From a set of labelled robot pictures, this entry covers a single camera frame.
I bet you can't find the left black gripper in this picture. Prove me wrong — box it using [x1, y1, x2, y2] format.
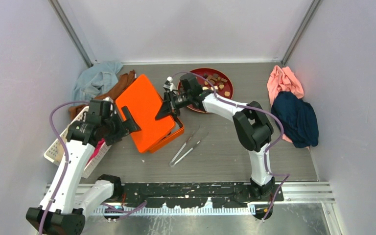
[101, 106, 140, 145]

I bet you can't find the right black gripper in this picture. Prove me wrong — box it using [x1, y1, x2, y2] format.
[156, 91, 192, 122]

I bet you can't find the orange box lid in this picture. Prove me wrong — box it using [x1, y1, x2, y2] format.
[115, 74, 176, 153]

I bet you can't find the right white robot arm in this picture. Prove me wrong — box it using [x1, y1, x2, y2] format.
[155, 72, 275, 201]

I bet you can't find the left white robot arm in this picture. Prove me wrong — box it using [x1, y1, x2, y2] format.
[25, 99, 140, 235]

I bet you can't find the orange compartment box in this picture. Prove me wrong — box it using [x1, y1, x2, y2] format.
[148, 117, 185, 153]

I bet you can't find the magenta cloth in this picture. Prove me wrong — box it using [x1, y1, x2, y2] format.
[88, 139, 105, 162]

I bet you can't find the brown cloth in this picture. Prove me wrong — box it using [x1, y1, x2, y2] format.
[68, 70, 137, 120]

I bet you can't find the light blue cloth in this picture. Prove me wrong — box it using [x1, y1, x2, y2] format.
[71, 61, 123, 101]

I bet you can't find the red round plate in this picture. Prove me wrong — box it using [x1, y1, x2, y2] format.
[177, 68, 234, 113]

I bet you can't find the pink cloth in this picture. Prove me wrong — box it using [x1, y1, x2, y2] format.
[266, 66, 304, 144]

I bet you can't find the navy blue cloth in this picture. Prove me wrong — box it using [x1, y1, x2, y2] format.
[271, 91, 319, 148]

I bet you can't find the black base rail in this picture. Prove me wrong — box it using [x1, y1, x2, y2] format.
[105, 182, 283, 209]

